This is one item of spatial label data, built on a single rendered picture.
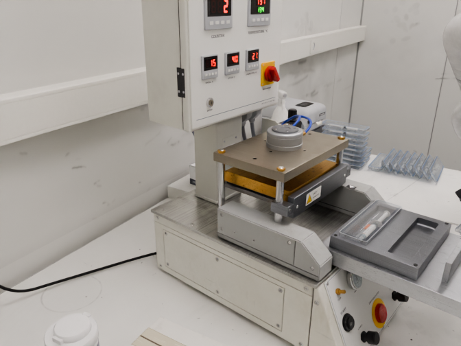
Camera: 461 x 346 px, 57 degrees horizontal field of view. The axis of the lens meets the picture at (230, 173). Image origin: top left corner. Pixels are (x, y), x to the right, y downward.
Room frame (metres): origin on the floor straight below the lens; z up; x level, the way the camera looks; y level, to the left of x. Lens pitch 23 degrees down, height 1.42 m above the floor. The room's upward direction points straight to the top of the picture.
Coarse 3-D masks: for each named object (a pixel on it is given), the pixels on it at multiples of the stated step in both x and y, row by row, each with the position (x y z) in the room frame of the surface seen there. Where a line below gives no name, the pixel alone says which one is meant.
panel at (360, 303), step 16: (336, 272) 0.69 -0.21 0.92; (336, 288) 0.67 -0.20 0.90; (368, 288) 0.74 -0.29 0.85; (384, 288) 0.78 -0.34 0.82; (336, 304) 0.65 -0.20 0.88; (352, 304) 0.68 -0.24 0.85; (368, 304) 0.72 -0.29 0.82; (384, 304) 0.75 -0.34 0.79; (400, 304) 0.80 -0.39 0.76; (336, 320) 0.63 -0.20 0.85; (368, 320) 0.70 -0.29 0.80; (352, 336) 0.64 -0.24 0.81
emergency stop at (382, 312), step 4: (380, 304) 0.73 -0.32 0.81; (376, 308) 0.72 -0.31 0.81; (380, 308) 0.72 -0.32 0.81; (384, 308) 0.73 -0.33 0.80; (376, 312) 0.72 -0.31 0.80; (380, 312) 0.72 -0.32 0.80; (384, 312) 0.73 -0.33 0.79; (376, 316) 0.71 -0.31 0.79; (380, 316) 0.71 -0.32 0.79; (384, 316) 0.72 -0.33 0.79; (380, 320) 0.71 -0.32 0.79; (384, 320) 0.72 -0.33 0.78
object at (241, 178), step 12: (312, 168) 0.89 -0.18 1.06; (324, 168) 0.89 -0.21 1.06; (228, 180) 0.87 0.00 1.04; (240, 180) 0.84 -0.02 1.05; (252, 180) 0.82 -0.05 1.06; (264, 180) 0.82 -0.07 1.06; (300, 180) 0.82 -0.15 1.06; (312, 180) 0.83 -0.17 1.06; (252, 192) 0.82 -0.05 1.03; (264, 192) 0.80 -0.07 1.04; (288, 192) 0.77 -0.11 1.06
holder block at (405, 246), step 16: (400, 224) 0.75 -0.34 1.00; (416, 224) 0.77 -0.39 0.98; (432, 224) 0.76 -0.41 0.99; (448, 224) 0.75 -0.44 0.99; (336, 240) 0.70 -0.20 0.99; (384, 240) 0.69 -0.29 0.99; (400, 240) 0.71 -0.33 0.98; (416, 240) 0.71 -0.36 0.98; (432, 240) 0.69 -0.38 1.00; (368, 256) 0.66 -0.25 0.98; (384, 256) 0.64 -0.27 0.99; (400, 256) 0.64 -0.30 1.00; (416, 256) 0.64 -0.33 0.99; (432, 256) 0.67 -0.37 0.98; (400, 272) 0.62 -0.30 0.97; (416, 272) 0.60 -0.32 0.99
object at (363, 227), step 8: (376, 200) 0.84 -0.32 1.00; (368, 208) 0.80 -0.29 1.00; (376, 208) 0.80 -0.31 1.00; (384, 208) 0.80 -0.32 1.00; (392, 208) 0.80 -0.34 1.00; (360, 216) 0.77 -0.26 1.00; (368, 216) 0.77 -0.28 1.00; (376, 216) 0.77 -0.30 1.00; (384, 216) 0.77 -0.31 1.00; (352, 224) 0.73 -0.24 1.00; (360, 224) 0.73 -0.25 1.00; (368, 224) 0.73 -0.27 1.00; (376, 224) 0.73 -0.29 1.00; (344, 232) 0.70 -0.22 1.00; (352, 232) 0.70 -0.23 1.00; (360, 232) 0.70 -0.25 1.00; (368, 232) 0.70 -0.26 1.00
